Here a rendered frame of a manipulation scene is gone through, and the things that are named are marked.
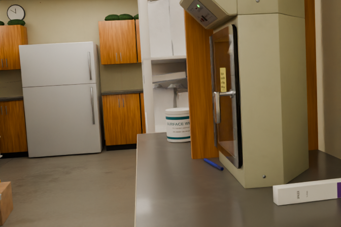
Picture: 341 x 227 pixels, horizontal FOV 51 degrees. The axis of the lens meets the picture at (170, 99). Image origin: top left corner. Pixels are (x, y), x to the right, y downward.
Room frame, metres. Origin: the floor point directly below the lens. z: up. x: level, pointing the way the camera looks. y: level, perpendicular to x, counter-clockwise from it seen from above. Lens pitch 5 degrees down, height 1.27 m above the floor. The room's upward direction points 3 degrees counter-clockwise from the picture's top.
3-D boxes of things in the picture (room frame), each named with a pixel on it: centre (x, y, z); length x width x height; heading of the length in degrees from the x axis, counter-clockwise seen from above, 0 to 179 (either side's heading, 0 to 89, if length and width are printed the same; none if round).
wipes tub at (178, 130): (1.71, -0.04, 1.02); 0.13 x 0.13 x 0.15
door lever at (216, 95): (1.01, -0.15, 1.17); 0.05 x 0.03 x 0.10; 94
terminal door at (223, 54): (1.12, -0.17, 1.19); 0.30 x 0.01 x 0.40; 4
